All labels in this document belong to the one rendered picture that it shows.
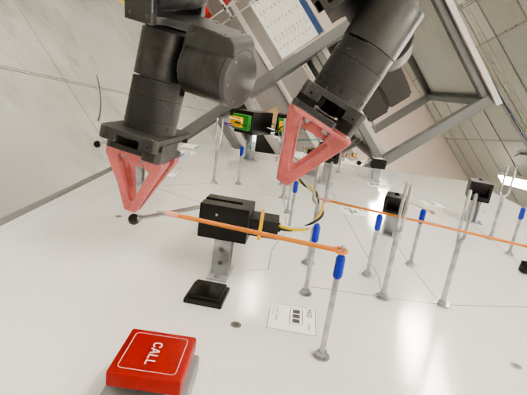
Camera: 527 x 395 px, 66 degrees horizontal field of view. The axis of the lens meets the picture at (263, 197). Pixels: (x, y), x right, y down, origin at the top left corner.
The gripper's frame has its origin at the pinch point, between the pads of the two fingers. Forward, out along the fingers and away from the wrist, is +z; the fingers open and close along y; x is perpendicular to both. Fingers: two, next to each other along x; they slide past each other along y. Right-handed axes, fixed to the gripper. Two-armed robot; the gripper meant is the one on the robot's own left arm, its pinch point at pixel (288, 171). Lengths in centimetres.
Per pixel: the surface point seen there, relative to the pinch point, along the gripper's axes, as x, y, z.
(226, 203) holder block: 3.9, -0.3, 6.9
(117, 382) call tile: 2.2, -22.5, 13.4
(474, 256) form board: -33.5, 23.5, -0.1
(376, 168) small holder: -21, 74, 0
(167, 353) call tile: 0.4, -19.7, 11.8
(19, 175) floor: 104, 127, 98
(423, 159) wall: -213, 761, -8
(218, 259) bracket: 1.2, -0.4, 13.3
